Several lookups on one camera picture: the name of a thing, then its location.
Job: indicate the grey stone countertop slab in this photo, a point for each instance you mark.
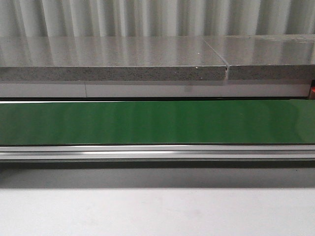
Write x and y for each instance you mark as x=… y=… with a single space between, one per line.
x=178 y=58

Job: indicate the aluminium conveyor side rail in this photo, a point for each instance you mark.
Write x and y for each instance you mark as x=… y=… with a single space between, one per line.
x=157 y=153

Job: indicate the white pleated curtain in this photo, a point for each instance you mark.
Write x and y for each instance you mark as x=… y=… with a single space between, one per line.
x=155 y=17

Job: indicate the green conveyor belt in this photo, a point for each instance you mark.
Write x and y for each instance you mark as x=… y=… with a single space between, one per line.
x=158 y=122

